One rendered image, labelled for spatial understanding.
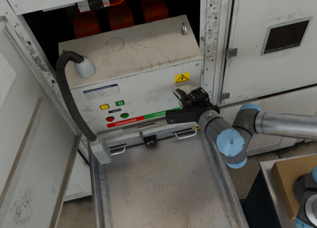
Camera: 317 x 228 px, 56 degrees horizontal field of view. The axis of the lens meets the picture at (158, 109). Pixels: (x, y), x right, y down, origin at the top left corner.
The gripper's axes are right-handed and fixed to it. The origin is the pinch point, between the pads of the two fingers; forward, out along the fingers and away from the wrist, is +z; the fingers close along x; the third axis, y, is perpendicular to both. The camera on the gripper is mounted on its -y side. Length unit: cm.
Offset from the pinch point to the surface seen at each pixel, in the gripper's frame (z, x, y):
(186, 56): -2.9, 13.5, 6.5
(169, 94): 2.7, -3.3, -0.9
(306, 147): 17, -122, 98
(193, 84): -0.7, -1.2, 8.3
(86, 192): 57, -98, -60
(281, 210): -35, -58, 23
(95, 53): 15.1, 19.0, -20.0
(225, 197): -23, -47, 4
